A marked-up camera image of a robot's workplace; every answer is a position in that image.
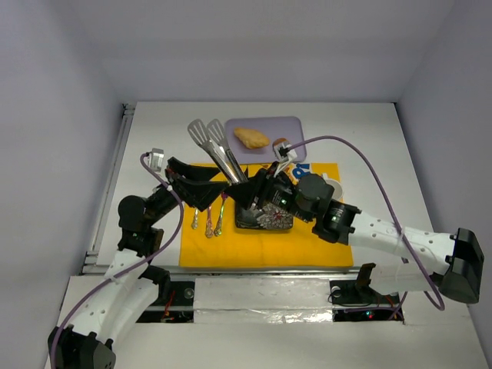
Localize black floral square plate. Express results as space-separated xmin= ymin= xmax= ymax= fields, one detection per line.
xmin=234 ymin=204 xmax=294 ymax=231

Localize foil covered front block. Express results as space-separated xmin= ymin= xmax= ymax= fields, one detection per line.
xmin=193 ymin=277 xmax=333 ymax=324

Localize aluminium front rail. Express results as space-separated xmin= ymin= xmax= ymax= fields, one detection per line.
xmin=164 ymin=266 xmax=360 ymax=275

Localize large yellow bread piece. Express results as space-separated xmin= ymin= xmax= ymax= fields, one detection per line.
xmin=234 ymin=127 xmax=270 ymax=149

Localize iridescent purple knife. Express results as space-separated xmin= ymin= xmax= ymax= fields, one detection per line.
xmin=204 ymin=206 xmax=214 ymax=238

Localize lilac plastic tray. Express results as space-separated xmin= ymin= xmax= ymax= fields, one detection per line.
xmin=224 ymin=116 xmax=304 ymax=165

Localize white mug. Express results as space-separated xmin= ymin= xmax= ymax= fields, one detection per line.
xmin=322 ymin=173 xmax=344 ymax=201

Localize steel serving tongs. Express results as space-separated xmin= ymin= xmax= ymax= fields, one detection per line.
xmin=187 ymin=119 xmax=248 ymax=186

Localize small brown bread piece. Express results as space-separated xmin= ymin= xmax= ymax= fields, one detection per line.
xmin=272 ymin=138 xmax=289 ymax=148

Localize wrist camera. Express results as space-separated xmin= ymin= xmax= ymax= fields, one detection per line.
xmin=148 ymin=148 xmax=165 ymax=173
xmin=272 ymin=142 xmax=298 ymax=164

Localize iridescent spoon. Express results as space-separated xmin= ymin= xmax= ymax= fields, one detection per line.
xmin=191 ymin=208 xmax=200 ymax=230

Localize aluminium side rail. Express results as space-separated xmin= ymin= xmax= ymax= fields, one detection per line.
xmin=78 ymin=102 xmax=137 ymax=275

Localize yellow cloth placemat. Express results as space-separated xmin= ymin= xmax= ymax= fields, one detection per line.
xmin=178 ymin=162 xmax=354 ymax=269

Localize iridescent fork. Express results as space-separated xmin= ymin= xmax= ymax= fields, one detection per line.
xmin=214 ymin=193 xmax=228 ymax=237

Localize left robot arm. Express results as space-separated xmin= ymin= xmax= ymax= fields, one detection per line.
xmin=48 ymin=158 xmax=228 ymax=368

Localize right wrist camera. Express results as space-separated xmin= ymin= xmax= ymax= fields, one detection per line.
xmin=272 ymin=142 xmax=298 ymax=164

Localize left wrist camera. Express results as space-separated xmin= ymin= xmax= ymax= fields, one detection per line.
xmin=148 ymin=148 xmax=165 ymax=173

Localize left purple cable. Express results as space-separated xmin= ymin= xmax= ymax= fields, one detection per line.
xmin=48 ymin=152 xmax=185 ymax=369

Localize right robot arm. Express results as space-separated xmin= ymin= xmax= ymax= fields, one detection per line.
xmin=225 ymin=169 xmax=484 ymax=304

